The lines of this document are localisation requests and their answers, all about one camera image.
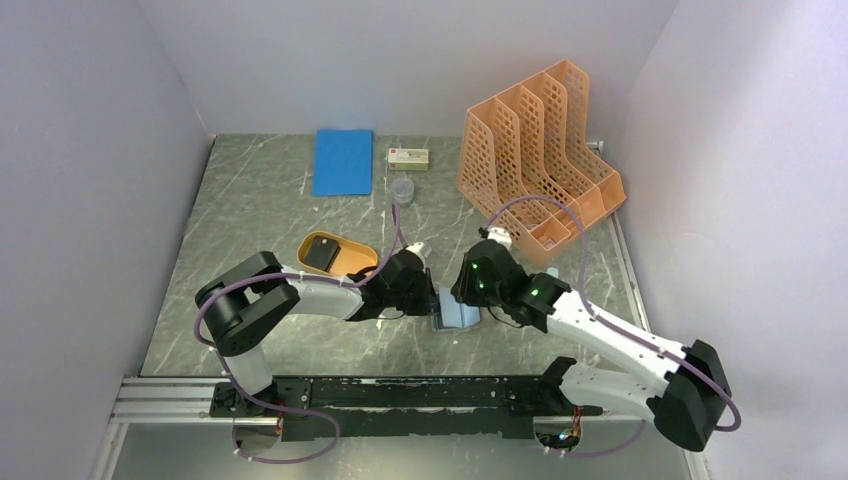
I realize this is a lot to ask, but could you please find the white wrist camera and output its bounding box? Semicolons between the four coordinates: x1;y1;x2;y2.
478;226;513;250
405;241;432;263

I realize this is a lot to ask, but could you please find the grey card holder wallet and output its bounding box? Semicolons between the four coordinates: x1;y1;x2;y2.
431;287;481;332

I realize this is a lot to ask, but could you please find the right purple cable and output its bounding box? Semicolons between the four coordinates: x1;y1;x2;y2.
478;194;743;460

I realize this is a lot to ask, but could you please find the small clear plastic cup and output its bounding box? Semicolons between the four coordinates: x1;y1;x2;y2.
391;178;415;207

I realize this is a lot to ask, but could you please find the orange oval tray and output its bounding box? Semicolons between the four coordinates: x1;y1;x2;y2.
297;231;379;276

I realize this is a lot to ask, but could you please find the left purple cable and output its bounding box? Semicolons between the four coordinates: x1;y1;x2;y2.
192;201;407;465

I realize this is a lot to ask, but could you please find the purple cable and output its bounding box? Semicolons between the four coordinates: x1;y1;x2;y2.
478;194;743;460
192;201;407;465

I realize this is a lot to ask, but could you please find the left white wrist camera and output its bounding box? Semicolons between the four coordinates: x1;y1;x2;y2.
405;241;432;263

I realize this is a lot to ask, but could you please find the blue notebook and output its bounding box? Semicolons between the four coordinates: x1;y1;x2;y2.
312;129;374;197

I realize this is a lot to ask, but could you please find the small red white box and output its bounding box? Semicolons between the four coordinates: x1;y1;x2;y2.
386;147;430;171

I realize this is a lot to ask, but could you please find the black card in tray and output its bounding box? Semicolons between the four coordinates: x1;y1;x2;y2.
304;235;340;272

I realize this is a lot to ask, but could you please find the orange mesh file organizer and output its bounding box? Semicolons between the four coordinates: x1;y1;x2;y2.
457;60;626;266

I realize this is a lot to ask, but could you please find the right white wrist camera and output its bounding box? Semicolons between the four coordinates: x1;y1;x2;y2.
478;226;513;250

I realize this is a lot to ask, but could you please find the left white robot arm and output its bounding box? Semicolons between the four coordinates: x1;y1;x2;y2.
195;249;440;416

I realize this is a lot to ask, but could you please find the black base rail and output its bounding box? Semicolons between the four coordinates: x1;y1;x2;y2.
208;375;603;442

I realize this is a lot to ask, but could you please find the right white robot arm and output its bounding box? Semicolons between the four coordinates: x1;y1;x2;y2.
451;239;731;452

